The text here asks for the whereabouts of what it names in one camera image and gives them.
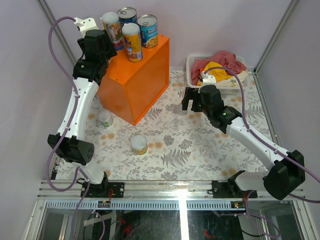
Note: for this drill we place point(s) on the light blue soup can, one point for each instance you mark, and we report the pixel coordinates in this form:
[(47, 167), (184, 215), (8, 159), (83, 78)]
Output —
[(148, 24)]

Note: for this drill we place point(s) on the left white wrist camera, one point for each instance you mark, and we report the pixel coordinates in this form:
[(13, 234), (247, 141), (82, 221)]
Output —
[(85, 25)]

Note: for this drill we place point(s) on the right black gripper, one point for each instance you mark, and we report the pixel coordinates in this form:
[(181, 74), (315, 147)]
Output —
[(190, 93)]

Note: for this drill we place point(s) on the pink cloth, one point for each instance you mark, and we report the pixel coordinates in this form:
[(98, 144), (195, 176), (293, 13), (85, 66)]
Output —
[(224, 58)]

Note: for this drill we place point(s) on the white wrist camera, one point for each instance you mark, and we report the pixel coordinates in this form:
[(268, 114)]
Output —
[(207, 79), (85, 25)]

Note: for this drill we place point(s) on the aluminium front rail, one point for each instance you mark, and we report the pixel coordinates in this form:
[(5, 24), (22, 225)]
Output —
[(142, 195)]

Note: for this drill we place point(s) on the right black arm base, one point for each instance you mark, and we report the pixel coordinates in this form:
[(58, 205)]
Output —
[(225, 187)]

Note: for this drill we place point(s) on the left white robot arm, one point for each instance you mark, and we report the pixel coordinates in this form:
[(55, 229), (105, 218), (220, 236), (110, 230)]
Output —
[(69, 142)]

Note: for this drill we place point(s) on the dark blue tin can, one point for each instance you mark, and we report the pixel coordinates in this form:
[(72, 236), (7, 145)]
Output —
[(127, 15)]

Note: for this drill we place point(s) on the yellow cloth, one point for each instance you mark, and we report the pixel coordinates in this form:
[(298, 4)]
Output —
[(219, 74)]

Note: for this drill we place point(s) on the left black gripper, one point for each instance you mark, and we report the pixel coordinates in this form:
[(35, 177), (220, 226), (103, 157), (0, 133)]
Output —
[(107, 50)]

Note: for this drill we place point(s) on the blue cup white lid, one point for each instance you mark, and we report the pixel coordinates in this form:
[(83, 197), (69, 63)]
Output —
[(111, 23)]

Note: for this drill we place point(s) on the orange box cabinet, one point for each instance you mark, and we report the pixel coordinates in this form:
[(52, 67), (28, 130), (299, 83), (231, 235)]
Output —
[(129, 89)]

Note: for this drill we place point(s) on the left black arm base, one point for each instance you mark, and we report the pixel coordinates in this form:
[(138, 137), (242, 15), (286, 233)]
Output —
[(105, 190)]

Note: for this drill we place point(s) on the tall yellow canister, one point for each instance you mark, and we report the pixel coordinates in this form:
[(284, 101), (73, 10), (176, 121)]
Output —
[(132, 42)]

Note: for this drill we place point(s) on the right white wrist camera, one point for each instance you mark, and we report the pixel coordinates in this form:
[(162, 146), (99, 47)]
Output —
[(207, 79)]

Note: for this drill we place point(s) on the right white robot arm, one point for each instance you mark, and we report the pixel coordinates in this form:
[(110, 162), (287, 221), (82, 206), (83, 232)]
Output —
[(283, 174)]

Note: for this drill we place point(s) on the green can white lid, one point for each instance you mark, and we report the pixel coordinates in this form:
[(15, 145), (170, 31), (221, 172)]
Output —
[(105, 118)]

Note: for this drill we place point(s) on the yellow can white lid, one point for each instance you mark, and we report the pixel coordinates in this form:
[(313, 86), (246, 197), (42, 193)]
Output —
[(139, 144)]

